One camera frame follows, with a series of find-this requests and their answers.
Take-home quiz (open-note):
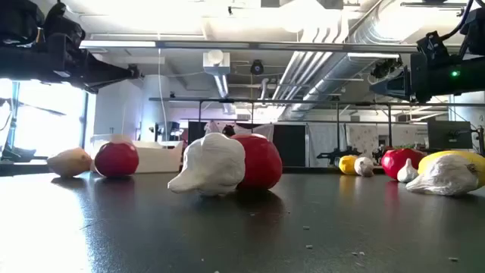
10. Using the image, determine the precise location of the patterned white hanging cloth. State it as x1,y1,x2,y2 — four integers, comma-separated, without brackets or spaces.
345,124,380,158

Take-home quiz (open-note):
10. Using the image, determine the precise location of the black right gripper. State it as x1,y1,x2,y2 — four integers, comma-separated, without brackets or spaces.
369,55,450,103

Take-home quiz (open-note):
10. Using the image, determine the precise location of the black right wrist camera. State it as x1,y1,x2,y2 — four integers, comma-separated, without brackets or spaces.
415,30,452,58

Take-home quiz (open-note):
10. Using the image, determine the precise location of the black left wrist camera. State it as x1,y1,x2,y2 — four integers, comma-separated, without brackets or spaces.
43,2,86,49

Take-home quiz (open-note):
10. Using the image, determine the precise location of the pinkish white draped cloth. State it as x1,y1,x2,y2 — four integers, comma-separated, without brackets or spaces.
204,120,275,143

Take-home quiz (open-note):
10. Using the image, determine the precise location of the small white garlic bulb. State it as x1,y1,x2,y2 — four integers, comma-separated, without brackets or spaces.
396,158,419,184

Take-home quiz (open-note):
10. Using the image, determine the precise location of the dark object by window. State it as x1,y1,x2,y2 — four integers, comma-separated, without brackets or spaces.
0,143,49,165

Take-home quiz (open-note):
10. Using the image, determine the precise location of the black background panel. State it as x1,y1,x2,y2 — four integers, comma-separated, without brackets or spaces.
272,124,307,168

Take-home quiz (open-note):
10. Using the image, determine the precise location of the silver overhead frame rail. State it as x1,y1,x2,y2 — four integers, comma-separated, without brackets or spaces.
78,39,485,55

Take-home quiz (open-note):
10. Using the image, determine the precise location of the white plastic basket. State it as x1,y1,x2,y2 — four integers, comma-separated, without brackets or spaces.
89,133,184,174

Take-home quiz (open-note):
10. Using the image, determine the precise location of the off-white garlic bulb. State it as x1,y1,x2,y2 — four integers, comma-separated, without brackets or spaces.
405,153,480,196
354,156,375,177

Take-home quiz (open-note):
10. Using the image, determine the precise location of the silver spiral ventilation duct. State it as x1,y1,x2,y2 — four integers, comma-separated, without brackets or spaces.
280,52,402,122

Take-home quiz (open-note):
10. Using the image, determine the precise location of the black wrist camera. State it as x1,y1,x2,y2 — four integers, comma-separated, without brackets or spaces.
415,30,452,58
43,2,86,49

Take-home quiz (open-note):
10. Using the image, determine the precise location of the yellow lemon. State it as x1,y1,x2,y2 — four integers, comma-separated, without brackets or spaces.
418,149,485,190
338,154,359,176

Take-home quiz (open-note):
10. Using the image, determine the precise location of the white ceiling vent box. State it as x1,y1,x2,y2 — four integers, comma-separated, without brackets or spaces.
202,49,231,77

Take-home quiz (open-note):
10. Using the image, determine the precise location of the white hanging cable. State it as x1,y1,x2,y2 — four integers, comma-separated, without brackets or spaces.
157,47,170,142

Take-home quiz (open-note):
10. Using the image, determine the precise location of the dark background monitor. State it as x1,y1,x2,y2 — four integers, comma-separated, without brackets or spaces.
427,120,474,150

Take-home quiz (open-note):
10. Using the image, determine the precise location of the black ceiling spotlight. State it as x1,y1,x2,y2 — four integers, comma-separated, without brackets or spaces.
371,57,403,80

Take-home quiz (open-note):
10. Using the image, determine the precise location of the black table mat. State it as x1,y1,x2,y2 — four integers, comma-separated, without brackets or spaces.
0,166,485,273

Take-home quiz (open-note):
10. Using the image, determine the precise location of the black background desk equipment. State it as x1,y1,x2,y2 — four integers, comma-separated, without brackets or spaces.
149,121,183,143

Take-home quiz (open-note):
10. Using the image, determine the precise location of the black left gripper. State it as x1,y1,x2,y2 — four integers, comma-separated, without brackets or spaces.
48,34,132,94

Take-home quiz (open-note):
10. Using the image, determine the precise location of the plain white hanging cloth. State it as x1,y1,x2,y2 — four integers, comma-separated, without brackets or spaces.
306,123,345,168

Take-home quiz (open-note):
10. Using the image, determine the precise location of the white ceiling pipe bundle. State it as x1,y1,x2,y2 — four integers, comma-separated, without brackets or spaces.
272,14,352,102

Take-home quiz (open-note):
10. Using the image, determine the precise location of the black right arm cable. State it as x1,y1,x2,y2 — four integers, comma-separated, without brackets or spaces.
441,0,474,41

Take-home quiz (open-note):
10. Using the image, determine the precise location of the large red apple toy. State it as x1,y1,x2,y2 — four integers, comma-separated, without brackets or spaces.
230,133,283,191

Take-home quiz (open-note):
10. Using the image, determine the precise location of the black metal rack frame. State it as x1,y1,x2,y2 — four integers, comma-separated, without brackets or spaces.
148,96,485,168

